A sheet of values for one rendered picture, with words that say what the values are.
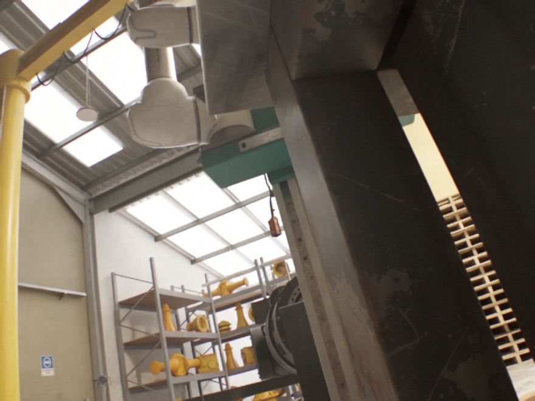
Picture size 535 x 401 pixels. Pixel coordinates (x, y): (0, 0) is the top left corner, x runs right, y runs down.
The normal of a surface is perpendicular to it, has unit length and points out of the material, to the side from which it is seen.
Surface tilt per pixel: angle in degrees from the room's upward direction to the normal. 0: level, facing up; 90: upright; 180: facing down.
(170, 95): 95
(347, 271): 90
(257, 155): 180
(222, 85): 180
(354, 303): 90
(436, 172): 90
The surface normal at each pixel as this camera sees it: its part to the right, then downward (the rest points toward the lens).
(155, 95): 0.04, -0.36
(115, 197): -0.37, -0.31
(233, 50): 0.24, 0.88
